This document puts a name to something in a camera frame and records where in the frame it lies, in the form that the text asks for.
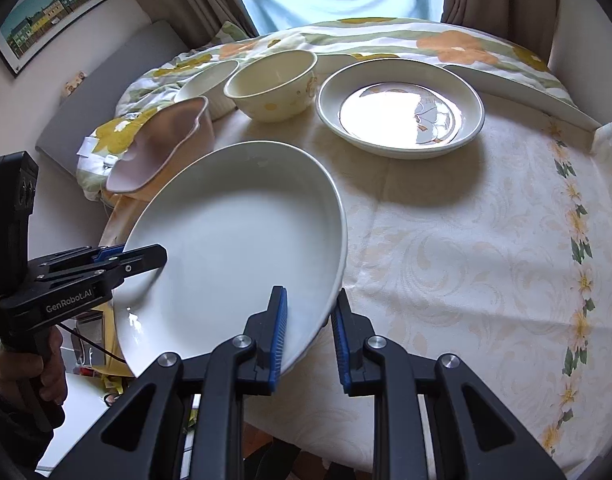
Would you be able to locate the floral blanket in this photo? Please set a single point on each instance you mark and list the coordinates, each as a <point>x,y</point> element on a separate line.
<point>435,42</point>

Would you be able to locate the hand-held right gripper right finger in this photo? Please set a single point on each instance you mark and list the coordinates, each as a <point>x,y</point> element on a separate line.
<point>338,347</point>

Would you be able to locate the cream floral bowl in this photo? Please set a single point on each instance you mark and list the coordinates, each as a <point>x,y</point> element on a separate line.
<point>271,97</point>

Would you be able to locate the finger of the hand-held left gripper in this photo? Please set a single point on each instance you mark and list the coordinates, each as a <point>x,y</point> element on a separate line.
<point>103,254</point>
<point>141,260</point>

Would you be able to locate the white ribbed bowl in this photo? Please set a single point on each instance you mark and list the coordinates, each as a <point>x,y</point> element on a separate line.
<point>206,82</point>

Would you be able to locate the large white plate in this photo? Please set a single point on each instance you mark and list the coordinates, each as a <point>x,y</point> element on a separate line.
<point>226,240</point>

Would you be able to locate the grey seat cushion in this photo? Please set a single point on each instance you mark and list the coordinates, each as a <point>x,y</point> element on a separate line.
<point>111,90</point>

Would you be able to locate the person's left forearm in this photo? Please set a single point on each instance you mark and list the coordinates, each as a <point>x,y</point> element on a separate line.
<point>11,425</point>

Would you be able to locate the pink bowl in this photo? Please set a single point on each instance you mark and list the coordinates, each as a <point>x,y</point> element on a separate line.
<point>156,145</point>

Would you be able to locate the brown curtain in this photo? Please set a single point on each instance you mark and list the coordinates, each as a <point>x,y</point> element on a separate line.
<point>196,0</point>
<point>500,5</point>

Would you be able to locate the cream rimmed plate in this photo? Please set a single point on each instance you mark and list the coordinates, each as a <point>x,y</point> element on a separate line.
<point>400,115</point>

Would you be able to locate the person's left hand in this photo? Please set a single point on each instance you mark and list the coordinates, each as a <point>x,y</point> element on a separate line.
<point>53,375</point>

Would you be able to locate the cream patterned tablecloth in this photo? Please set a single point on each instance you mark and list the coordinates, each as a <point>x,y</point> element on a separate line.
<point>460,260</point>

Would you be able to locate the framed wall picture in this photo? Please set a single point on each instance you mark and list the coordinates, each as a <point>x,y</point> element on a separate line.
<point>51,15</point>

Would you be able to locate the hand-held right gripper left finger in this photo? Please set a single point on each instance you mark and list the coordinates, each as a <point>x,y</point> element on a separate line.
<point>281,332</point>

